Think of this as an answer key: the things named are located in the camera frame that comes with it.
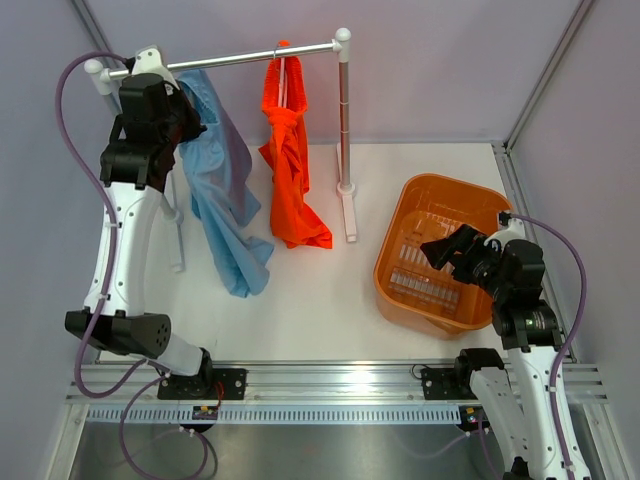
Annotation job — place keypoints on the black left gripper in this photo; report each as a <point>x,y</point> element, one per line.
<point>193,128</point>

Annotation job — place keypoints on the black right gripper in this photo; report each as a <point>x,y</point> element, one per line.
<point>465,239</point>

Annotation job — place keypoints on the light blue shorts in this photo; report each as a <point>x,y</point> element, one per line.
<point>216,166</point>

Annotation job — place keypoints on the orange shorts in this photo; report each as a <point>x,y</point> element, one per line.
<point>286,153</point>

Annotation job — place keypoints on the pink clothes hanger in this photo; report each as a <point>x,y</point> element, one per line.
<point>282,98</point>

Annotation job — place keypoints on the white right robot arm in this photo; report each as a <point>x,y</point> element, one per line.
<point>522,396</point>

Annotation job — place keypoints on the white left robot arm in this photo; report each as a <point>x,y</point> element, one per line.
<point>156,117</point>

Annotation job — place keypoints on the orange plastic basket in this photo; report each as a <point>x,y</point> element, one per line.
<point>409,292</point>

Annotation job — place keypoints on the white metal clothes rack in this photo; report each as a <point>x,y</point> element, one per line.
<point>341,46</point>

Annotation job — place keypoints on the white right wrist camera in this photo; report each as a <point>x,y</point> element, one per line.
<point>509,228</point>

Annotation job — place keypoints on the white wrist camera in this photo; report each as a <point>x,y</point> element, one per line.
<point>150,60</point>
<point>509,228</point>

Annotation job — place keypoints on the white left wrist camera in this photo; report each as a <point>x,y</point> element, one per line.
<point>150,60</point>

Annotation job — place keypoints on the aluminium frame post right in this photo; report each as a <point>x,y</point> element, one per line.
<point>571,30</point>

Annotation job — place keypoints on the aluminium frame post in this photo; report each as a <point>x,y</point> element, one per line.
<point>571,30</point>
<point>100,42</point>

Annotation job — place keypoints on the aluminium frame post left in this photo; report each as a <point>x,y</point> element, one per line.
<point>100,42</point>

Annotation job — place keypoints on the aluminium mounting rail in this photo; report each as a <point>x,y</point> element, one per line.
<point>323,382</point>

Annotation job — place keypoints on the white slotted cable duct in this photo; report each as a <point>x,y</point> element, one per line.
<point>281,415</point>

